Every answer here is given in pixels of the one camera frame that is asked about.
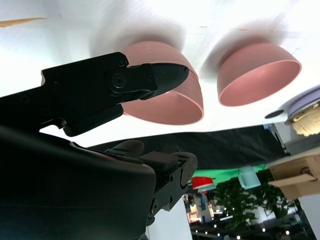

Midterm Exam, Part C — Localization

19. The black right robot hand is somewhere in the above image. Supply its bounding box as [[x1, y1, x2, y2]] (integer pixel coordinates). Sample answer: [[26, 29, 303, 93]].
[[0, 51, 199, 240]]

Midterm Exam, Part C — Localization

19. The pink plastic bowl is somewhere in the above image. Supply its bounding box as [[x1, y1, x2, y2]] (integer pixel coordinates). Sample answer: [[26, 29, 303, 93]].
[[121, 71, 205, 126], [122, 41, 200, 82], [216, 42, 303, 108]]

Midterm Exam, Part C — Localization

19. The red round container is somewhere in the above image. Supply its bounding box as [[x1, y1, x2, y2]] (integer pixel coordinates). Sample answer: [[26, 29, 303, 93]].
[[191, 176, 216, 190]]

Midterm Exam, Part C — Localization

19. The black backdrop cloth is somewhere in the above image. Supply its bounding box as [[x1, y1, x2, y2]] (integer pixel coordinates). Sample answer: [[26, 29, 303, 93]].
[[86, 124, 292, 173]]

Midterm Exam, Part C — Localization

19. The green backdrop cloth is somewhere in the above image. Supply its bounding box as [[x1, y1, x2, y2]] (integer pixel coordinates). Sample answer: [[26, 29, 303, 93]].
[[192, 163, 272, 188]]

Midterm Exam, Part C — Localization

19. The thin orange sliver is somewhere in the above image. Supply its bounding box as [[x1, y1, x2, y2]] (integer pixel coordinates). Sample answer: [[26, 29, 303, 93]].
[[0, 16, 49, 28]]

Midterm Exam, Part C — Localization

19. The green leafy plant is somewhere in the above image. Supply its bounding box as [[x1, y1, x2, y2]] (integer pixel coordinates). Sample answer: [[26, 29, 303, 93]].
[[213, 172, 303, 231]]

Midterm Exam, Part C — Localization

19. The pale teal plastic container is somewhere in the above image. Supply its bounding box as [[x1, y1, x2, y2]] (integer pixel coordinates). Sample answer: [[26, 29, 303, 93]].
[[237, 166, 262, 190]]

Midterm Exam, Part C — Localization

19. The black round table grommet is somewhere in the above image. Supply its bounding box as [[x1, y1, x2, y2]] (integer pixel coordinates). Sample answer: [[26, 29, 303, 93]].
[[264, 109, 285, 120]]

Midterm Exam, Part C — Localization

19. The brown cardboard box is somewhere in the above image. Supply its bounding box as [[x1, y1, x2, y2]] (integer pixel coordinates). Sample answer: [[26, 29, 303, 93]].
[[266, 156, 320, 201]]

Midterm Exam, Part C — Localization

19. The beige crumpled wad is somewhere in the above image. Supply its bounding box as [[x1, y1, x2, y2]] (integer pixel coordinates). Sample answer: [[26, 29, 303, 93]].
[[291, 99, 320, 137]]

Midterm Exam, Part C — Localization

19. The round lavender disc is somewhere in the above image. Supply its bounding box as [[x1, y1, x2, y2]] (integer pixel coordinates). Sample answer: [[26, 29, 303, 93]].
[[284, 84, 320, 123]]

